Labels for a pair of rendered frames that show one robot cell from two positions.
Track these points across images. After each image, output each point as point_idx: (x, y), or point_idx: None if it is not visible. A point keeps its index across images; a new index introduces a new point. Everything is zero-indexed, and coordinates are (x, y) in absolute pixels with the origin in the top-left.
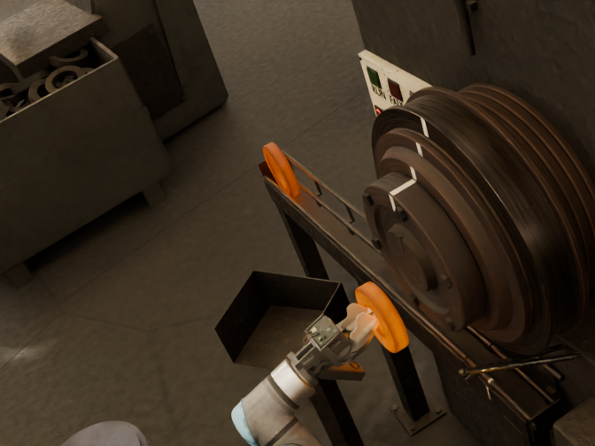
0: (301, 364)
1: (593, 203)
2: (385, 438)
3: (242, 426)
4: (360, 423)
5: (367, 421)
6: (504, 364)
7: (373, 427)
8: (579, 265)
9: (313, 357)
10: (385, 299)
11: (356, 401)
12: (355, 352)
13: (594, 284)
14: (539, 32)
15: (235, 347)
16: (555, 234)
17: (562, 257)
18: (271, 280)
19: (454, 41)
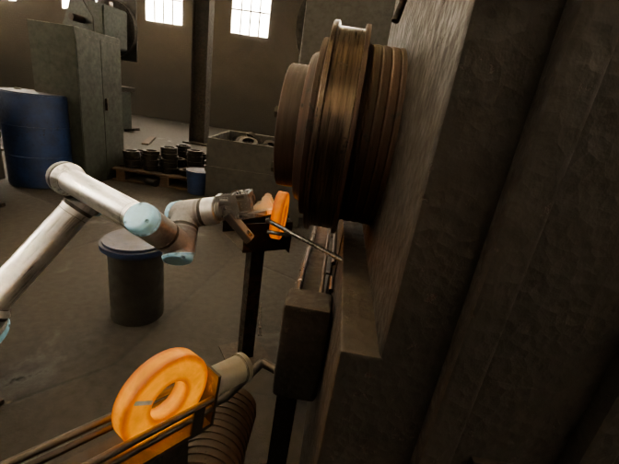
0: (218, 198)
1: (395, 106)
2: (271, 353)
3: (169, 206)
4: (268, 341)
5: (272, 342)
6: (294, 232)
7: (271, 346)
8: (351, 124)
9: (227, 200)
10: (284, 197)
11: (277, 331)
12: (249, 214)
13: (370, 191)
14: None
15: (228, 226)
16: (348, 91)
17: (344, 110)
18: None
19: (400, 34)
